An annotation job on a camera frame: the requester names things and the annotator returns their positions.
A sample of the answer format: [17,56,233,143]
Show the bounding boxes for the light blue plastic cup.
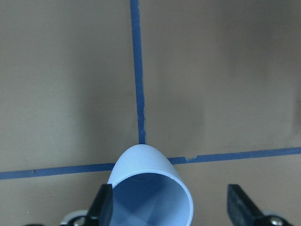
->
[108,145,194,226]

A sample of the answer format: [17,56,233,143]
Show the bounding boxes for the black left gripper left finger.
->
[87,184,113,226]

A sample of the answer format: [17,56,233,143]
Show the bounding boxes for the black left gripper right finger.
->
[227,184,266,226]

